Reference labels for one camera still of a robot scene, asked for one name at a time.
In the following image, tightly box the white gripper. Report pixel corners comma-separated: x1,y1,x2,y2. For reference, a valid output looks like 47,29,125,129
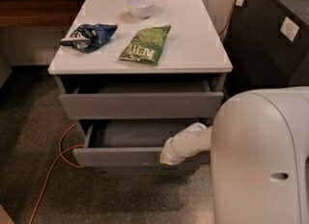
160,123,212,165

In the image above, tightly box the green chip bag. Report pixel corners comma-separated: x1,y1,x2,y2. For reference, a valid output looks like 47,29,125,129
119,25,171,66

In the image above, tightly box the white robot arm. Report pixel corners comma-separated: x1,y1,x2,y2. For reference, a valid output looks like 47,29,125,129
160,86,309,224

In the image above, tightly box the orange cable on floor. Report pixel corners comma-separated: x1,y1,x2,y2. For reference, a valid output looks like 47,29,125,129
28,123,86,224

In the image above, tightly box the white label on cabinet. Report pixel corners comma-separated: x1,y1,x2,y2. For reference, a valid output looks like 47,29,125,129
280,17,299,42

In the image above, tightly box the grey drawer cabinet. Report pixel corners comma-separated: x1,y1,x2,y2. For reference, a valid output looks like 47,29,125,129
48,0,232,173

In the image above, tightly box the white bowl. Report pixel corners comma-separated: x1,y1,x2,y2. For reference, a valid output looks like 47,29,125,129
126,0,155,19

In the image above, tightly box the blue crumpled chip bag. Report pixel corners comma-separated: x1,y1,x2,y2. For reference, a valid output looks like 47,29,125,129
60,24,118,54

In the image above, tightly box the orange cable by wall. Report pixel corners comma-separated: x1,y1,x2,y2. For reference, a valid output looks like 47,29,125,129
218,0,255,38

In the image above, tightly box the grey drawer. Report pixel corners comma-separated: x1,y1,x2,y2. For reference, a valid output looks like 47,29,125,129
60,80,223,120
73,119,209,171

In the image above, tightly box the dark grey bin cabinet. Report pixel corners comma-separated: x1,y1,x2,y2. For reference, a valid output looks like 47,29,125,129
224,0,309,96

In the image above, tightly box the grey top drawer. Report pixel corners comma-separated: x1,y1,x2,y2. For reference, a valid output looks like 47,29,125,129
60,80,223,120

